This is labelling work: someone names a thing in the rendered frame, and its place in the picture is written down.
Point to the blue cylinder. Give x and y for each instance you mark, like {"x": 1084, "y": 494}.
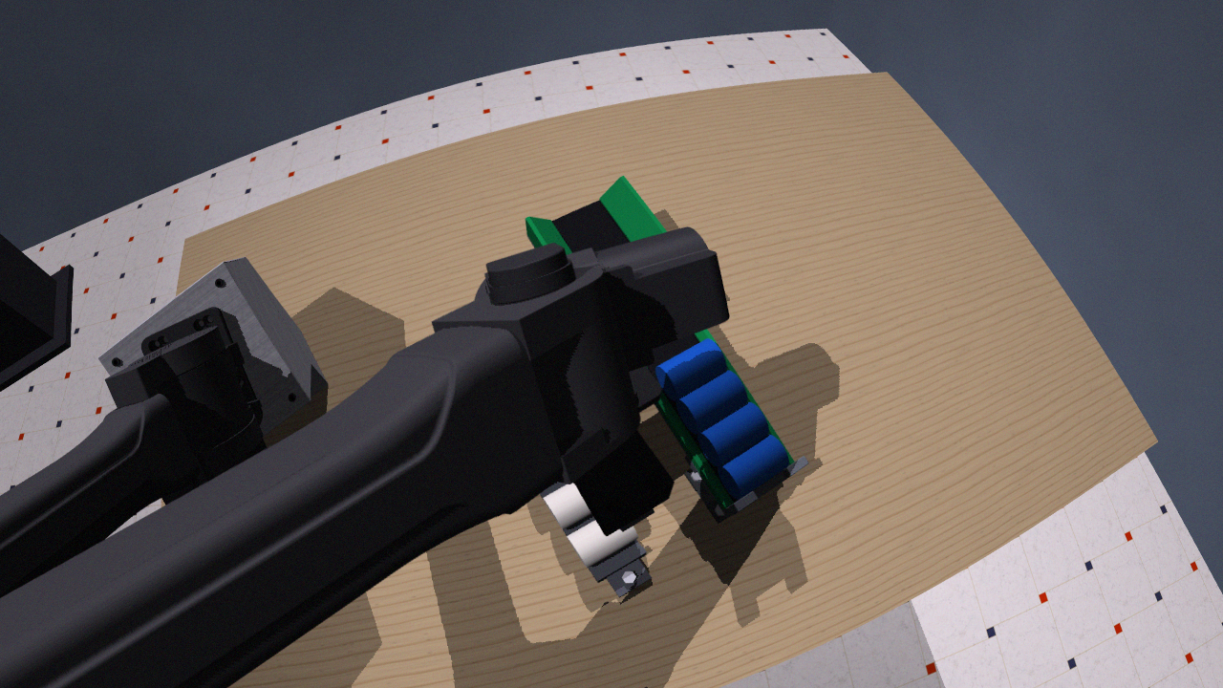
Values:
{"x": 690, "y": 369}
{"x": 753, "y": 467}
{"x": 726, "y": 438}
{"x": 711, "y": 401}

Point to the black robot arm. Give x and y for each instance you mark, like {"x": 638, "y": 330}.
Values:
{"x": 524, "y": 387}

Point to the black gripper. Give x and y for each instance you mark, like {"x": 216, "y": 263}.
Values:
{"x": 646, "y": 389}

